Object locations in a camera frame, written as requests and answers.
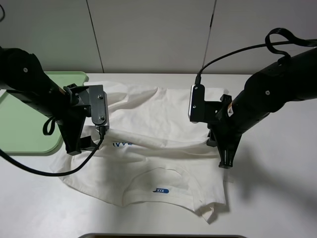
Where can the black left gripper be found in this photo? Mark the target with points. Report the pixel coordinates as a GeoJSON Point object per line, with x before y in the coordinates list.
{"type": "Point", "coordinates": [72, 120]}

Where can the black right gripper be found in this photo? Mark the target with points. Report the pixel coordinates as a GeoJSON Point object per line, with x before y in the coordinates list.
{"type": "Point", "coordinates": [227, 120]}

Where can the white short sleeve t-shirt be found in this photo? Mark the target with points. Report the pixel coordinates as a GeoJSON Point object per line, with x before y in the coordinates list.
{"type": "Point", "coordinates": [152, 153]}

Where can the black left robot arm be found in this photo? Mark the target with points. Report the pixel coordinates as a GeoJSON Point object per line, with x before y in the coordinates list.
{"type": "Point", "coordinates": [45, 96]}

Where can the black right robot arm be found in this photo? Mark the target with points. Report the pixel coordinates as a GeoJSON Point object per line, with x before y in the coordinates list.
{"type": "Point", "coordinates": [265, 92]}

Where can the light green plastic tray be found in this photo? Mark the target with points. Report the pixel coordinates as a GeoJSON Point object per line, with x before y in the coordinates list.
{"type": "Point", "coordinates": [21, 127]}

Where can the white tape strip near-right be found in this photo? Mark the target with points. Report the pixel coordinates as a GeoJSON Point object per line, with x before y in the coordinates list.
{"type": "Point", "coordinates": [228, 178]}

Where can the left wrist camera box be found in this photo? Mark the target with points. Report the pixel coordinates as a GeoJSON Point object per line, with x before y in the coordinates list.
{"type": "Point", "coordinates": [99, 106]}

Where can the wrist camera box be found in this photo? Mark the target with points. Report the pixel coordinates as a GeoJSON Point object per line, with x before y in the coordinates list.
{"type": "Point", "coordinates": [196, 112]}
{"type": "Point", "coordinates": [99, 106]}

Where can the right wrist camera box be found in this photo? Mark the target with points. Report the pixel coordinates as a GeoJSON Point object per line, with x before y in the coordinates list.
{"type": "Point", "coordinates": [196, 112]}

